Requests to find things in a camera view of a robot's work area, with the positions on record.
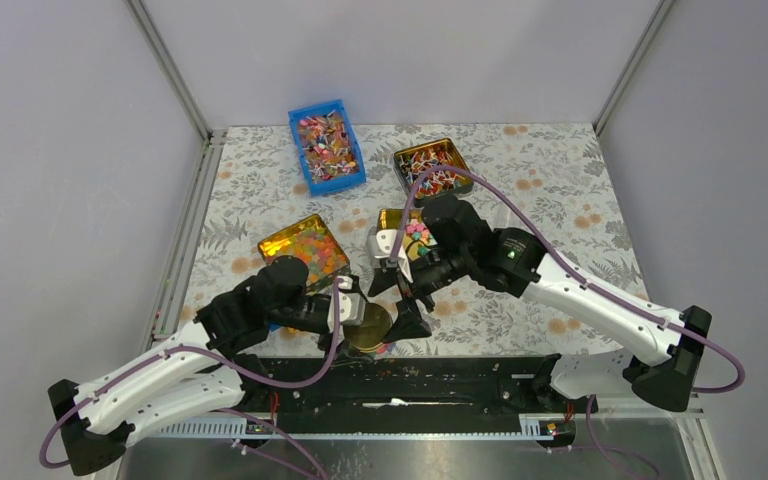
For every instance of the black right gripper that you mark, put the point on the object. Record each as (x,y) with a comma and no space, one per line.
(409,321)

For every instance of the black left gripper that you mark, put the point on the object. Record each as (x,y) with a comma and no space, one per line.
(326,340)

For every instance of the gold tin star candies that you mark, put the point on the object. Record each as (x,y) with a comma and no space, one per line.
(417,241)

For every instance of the white round jar lid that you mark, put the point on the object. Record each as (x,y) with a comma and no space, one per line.
(369,335)

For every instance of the clear plastic scoop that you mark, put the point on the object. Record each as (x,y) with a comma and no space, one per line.
(505,219)

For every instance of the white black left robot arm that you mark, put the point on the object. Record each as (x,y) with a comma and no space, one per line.
(198,368)

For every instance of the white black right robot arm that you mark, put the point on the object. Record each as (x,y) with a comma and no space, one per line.
(661,348)

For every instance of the gold tin pastel candies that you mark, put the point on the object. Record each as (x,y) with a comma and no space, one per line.
(311,241)

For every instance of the gold tin with lollipops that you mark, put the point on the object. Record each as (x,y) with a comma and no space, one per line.
(411,162)

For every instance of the blue plastic candy bin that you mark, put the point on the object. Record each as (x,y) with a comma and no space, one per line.
(328,150)

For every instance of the floral tablecloth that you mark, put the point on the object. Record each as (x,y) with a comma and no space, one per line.
(554,173)

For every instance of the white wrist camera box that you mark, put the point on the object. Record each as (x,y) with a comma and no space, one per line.
(349,302)
(387,252)

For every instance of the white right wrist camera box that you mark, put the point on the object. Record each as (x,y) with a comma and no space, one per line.
(387,252)

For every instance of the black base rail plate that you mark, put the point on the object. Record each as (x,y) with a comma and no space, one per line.
(408,396)

